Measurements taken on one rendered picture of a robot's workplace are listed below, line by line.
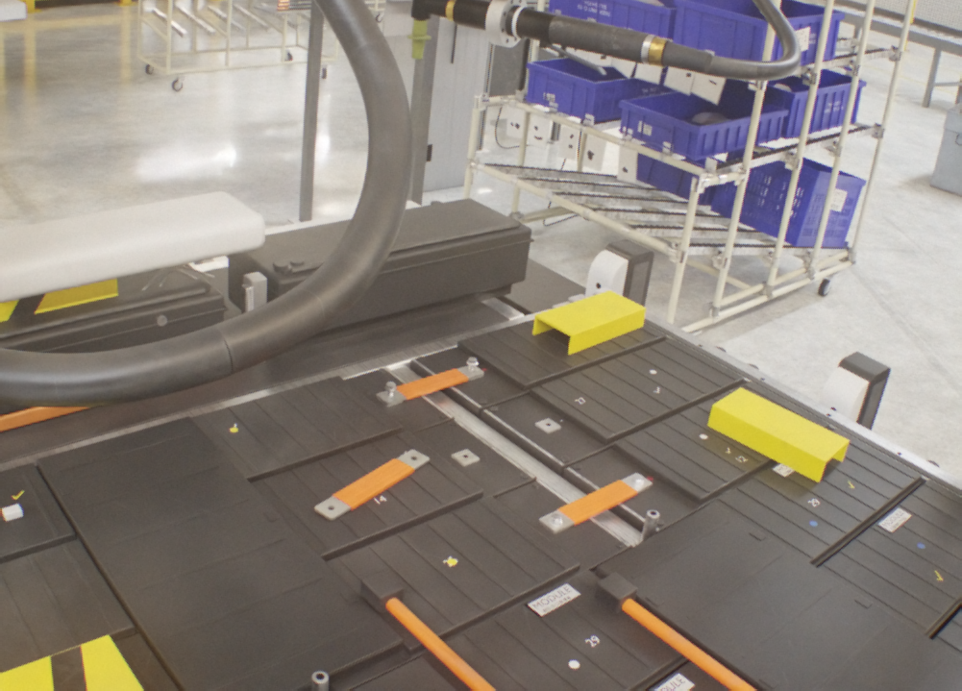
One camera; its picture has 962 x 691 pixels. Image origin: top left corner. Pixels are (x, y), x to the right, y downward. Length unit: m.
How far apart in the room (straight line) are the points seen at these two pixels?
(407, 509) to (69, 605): 0.35
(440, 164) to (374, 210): 4.41
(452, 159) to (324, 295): 4.49
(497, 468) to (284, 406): 0.26
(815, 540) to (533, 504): 0.30
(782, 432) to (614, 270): 0.58
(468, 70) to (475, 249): 3.59
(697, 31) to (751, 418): 2.54
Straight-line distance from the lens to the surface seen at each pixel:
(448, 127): 4.96
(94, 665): 0.77
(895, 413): 3.68
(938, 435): 3.63
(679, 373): 1.31
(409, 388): 1.19
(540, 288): 1.81
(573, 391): 1.22
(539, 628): 0.87
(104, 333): 1.13
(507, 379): 1.24
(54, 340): 1.11
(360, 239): 0.57
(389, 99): 0.64
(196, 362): 0.52
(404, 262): 1.31
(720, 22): 3.53
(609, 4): 3.84
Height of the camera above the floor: 1.60
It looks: 25 degrees down
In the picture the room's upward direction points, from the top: 7 degrees clockwise
